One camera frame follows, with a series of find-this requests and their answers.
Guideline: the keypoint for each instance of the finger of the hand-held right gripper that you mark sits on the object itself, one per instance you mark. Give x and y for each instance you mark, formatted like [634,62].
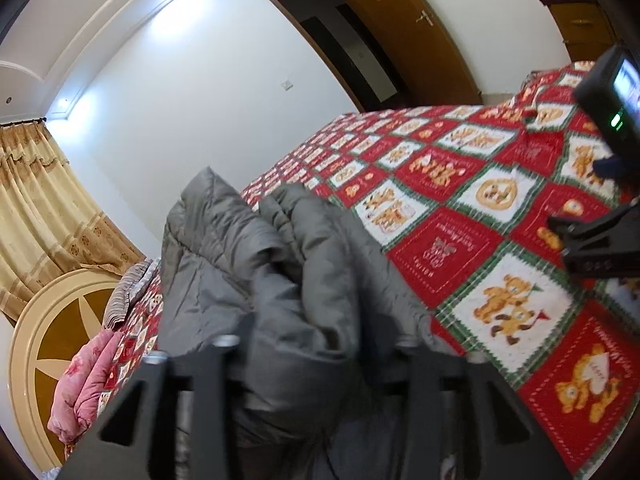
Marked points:
[595,250]
[610,165]

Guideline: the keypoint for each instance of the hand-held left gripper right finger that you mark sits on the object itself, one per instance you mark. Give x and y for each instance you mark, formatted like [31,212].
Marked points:
[425,375]

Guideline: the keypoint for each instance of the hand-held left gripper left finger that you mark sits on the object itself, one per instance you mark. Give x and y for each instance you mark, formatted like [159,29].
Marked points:
[200,365]

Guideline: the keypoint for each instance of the grey down jacket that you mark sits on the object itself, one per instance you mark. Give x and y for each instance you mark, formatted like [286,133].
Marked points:
[280,270]

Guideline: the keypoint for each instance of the wooden cabinet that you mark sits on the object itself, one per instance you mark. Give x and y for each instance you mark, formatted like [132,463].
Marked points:
[585,25]

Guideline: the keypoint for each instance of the striped pillow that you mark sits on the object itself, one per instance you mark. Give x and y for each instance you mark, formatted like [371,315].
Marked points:
[127,292]

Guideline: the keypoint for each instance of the red bear printed blanket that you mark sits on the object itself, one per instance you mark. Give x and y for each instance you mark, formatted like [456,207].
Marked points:
[500,210]

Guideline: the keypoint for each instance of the pink quilt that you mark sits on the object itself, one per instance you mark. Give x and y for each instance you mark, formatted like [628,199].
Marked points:
[85,385]

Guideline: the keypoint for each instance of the cream round headboard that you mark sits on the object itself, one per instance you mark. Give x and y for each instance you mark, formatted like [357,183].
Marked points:
[55,320]

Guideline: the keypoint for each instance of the brown wooden door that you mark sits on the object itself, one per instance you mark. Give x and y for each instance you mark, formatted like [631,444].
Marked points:
[400,45]

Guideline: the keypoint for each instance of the beige patterned curtain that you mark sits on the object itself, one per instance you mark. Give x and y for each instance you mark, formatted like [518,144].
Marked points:
[45,210]

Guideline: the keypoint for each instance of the curtain rod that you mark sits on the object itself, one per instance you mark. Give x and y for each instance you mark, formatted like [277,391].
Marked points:
[22,122]

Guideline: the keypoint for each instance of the dark wooden door frame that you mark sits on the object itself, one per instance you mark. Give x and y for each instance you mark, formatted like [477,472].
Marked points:
[300,15]

